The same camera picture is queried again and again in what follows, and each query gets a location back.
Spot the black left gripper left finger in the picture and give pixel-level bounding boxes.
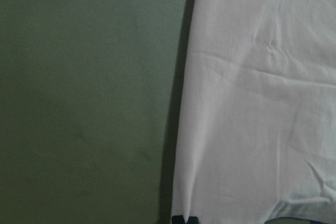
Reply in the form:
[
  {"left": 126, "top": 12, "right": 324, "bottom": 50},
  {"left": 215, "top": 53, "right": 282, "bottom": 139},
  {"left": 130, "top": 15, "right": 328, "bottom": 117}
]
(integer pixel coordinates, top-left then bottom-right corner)
[{"left": 171, "top": 215, "right": 185, "bottom": 224}]

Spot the pink Snoopy t-shirt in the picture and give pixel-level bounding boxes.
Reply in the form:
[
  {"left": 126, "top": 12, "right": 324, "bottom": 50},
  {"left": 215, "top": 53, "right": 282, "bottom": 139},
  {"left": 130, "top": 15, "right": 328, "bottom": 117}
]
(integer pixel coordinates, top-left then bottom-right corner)
[{"left": 171, "top": 0, "right": 335, "bottom": 223}]

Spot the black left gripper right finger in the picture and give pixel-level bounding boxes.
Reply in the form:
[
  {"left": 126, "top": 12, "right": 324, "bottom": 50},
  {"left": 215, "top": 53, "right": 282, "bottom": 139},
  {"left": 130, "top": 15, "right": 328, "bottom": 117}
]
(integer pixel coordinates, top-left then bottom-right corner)
[{"left": 187, "top": 216, "right": 199, "bottom": 224}]

